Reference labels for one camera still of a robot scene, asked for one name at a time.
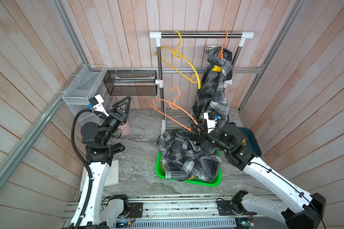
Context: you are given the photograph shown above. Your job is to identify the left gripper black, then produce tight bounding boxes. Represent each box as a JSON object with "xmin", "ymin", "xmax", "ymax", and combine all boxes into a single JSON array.
[{"xmin": 100, "ymin": 96, "xmax": 132, "ymax": 145}]

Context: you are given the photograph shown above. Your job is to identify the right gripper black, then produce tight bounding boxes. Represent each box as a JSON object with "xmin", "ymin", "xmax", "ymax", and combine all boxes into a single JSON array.
[{"xmin": 192, "ymin": 123, "xmax": 231, "ymax": 156}]

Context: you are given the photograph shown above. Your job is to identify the grey plaid shirt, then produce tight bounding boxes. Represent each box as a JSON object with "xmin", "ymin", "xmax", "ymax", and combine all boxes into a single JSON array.
[
  {"xmin": 157, "ymin": 131, "xmax": 223, "ymax": 183},
  {"xmin": 191, "ymin": 46, "xmax": 232, "ymax": 130}
]

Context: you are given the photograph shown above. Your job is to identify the orange hanger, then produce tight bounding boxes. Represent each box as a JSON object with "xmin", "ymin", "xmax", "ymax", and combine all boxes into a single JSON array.
[
  {"xmin": 218, "ymin": 31, "xmax": 228, "ymax": 60},
  {"xmin": 148, "ymin": 86, "xmax": 201, "ymax": 132}
]

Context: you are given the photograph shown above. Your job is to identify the yellow plastic hanger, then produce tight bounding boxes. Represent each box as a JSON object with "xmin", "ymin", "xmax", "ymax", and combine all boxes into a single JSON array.
[{"xmin": 154, "ymin": 31, "xmax": 202, "ymax": 90}]

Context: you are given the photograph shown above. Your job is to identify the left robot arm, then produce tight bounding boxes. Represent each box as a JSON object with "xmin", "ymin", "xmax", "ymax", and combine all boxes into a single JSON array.
[{"xmin": 68, "ymin": 95, "xmax": 132, "ymax": 229}]

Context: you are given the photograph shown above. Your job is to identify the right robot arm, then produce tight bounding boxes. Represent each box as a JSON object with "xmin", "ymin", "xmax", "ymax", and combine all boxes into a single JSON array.
[{"xmin": 191, "ymin": 123, "xmax": 326, "ymax": 229}]

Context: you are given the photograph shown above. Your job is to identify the pink pencil cup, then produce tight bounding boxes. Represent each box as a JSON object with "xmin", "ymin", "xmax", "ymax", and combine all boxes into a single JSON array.
[{"xmin": 119, "ymin": 121, "xmax": 131, "ymax": 135}]

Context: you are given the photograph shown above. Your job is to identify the black stapler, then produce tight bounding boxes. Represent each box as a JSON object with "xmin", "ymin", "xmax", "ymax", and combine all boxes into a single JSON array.
[{"xmin": 113, "ymin": 143, "xmax": 125, "ymax": 154}]

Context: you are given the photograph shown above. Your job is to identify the dark teal tray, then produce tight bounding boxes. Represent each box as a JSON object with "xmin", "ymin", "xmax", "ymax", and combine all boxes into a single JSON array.
[{"xmin": 239, "ymin": 127, "xmax": 262, "ymax": 157}]

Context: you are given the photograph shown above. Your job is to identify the metal clothes rack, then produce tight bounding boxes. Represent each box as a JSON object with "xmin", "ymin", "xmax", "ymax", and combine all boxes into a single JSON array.
[{"xmin": 149, "ymin": 31, "xmax": 262, "ymax": 134}]

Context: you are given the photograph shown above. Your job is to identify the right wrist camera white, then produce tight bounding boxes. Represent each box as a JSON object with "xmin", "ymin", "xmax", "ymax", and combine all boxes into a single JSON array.
[{"xmin": 204, "ymin": 112, "xmax": 220, "ymax": 133}]

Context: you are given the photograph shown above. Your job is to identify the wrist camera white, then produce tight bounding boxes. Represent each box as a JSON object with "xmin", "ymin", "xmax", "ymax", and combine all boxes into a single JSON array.
[
  {"xmin": 204, "ymin": 112, "xmax": 220, "ymax": 133},
  {"xmin": 87, "ymin": 94, "xmax": 109, "ymax": 116}
]

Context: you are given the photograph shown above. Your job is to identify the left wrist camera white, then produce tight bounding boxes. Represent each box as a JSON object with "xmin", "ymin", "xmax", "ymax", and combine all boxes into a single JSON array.
[{"xmin": 87, "ymin": 94, "xmax": 109, "ymax": 116}]

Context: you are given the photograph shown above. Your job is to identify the black mesh wall basket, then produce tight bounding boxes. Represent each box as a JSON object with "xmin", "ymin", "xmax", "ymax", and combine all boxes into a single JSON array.
[{"xmin": 103, "ymin": 70, "xmax": 158, "ymax": 96}]

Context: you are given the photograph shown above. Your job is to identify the white wire mesh shelf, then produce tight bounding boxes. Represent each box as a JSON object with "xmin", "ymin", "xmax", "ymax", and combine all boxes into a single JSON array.
[{"xmin": 63, "ymin": 65, "xmax": 113, "ymax": 115}]

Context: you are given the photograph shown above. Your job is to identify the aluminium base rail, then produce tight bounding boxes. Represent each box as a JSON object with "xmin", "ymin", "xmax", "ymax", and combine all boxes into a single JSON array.
[{"xmin": 61, "ymin": 191, "xmax": 290, "ymax": 229}]

